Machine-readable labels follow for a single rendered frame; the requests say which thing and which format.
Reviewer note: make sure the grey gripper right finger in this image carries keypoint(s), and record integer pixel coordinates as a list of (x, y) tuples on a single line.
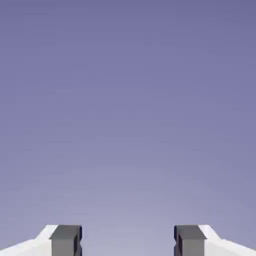
[(192, 242)]

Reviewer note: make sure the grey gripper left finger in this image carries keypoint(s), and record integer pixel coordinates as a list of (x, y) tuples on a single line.
[(64, 242)]

